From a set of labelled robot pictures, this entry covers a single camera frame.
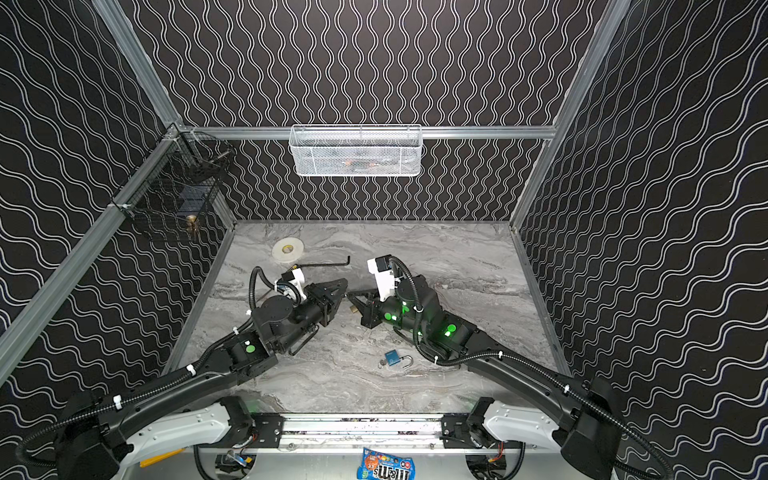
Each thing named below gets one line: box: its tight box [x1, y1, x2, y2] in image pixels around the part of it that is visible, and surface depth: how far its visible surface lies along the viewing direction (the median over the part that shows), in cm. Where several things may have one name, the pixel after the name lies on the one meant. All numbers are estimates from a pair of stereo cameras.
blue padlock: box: [384, 349, 414, 369], surface depth 87 cm
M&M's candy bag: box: [357, 447, 415, 480], surface depth 70 cm
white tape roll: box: [272, 237, 304, 263], surface depth 115 cm
